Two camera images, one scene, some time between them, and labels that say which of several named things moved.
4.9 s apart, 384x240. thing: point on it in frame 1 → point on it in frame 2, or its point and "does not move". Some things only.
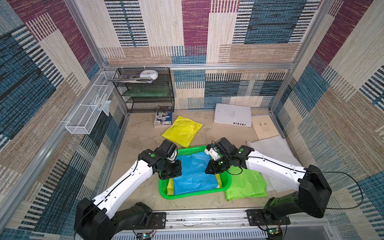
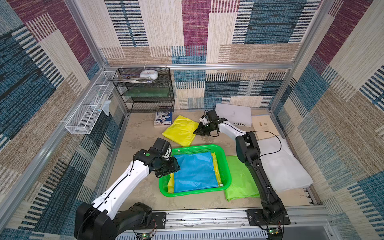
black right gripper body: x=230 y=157 → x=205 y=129
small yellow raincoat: x=183 y=131 does not move
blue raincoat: x=194 y=178 does not move
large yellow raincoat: x=170 y=188 does not move
